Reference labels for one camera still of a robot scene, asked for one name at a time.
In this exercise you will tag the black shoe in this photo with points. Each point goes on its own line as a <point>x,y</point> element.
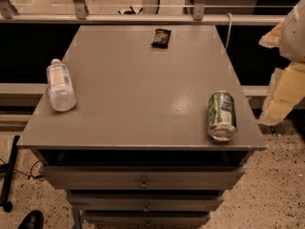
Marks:
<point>33,220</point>

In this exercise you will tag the black stand leg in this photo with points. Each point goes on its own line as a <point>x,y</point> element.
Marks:
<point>7,169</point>

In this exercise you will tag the metal railing frame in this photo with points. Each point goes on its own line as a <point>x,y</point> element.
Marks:
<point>215,12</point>

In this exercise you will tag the clear plastic water bottle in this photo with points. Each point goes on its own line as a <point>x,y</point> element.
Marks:
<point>61,93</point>

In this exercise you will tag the green soda can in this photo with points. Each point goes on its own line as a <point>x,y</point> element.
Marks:
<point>221,117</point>

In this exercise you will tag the black snack packet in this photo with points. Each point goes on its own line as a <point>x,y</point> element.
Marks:
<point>161,38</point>

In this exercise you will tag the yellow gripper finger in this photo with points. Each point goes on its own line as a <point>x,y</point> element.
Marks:
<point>271,38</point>
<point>286,89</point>

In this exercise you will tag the grey drawer cabinet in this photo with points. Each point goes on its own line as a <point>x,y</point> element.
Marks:
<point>135,150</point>

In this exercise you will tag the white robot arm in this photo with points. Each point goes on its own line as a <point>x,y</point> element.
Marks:
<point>292,38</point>

